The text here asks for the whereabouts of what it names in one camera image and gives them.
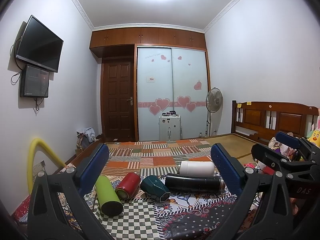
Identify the black thermos bottle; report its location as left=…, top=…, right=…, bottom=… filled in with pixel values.
left=165, top=173, right=226, bottom=194

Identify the green thermos bottle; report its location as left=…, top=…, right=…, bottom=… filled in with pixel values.
left=95, top=176, right=123, bottom=217

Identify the wooden bed headboard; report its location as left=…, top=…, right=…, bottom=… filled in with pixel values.
left=231, top=100, right=319, bottom=145

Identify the yellow plush toy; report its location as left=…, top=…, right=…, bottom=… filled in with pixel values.
left=307, top=116, right=320, bottom=148

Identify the red thermos cup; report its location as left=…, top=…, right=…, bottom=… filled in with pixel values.
left=115, top=172, right=140, bottom=200

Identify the white thermos cup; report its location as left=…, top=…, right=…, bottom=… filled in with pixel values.
left=178, top=161, right=215, bottom=177

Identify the pile of clothes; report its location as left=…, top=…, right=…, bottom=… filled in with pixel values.
left=76, top=127, right=97, bottom=150

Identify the standing electric fan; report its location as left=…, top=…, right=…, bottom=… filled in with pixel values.
left=205, top=87, right=223, bottom=137

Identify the dark green mug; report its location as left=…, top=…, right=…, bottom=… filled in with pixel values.
left=140, top=175, right=170, bottom=203

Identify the wall-mounted black television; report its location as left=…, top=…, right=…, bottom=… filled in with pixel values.
left=16, top=15, right=63, bottom=73

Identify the white suitcase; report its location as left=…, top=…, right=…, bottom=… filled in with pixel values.
left=158, top=111, right=182, bottom=141

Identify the yellow foam tube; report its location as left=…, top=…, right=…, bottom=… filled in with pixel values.
left=27, top=138, right=67, bottom=194

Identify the brown wooden door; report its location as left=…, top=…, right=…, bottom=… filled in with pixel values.
left=100, top=58, right=135, bottom=142

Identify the sliding wardrobe with hearts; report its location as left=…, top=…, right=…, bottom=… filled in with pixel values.
left=137, top=47, right=208, bottom=141

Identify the small black wall monitor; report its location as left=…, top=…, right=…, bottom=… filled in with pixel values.
left=20, top=65, right=49, bottom=98

